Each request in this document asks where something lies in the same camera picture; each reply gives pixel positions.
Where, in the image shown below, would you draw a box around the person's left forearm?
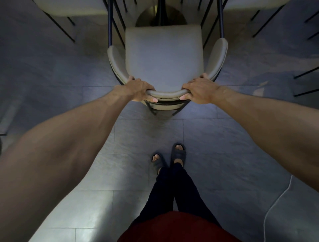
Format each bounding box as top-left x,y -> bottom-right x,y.
0,86 -> 130,242

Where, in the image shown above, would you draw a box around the white cable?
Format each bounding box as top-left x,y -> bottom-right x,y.
263,174 -> 293,242

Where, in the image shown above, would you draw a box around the dark slipper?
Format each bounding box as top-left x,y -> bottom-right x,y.
151,152 -> 167,175
170,143 -> 187,168

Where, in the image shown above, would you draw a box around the round brass table base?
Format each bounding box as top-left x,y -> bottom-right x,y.
135,0 -> 188,27

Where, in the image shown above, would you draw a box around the person's right hand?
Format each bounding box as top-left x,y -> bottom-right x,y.
179,73 -> 222,105

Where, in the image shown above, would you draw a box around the person's left hand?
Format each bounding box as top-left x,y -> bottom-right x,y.
113,76 -> 159,103

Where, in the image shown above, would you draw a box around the dark trousers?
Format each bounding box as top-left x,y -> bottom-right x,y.
132,162 -> 223,228

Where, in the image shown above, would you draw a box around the beige upholstered chair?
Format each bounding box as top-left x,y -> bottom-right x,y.
222,0 -> 292,38
32,0 -> 110,43
102,0 -> 229,117

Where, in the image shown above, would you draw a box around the red shirt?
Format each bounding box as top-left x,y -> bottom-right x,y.
117,211 -> 243,242

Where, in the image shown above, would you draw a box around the black metal chair legs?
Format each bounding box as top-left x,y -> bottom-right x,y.
293,10 -> 319,98

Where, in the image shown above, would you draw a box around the person's right forearm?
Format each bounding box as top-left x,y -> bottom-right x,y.
215,86 -> 319,193

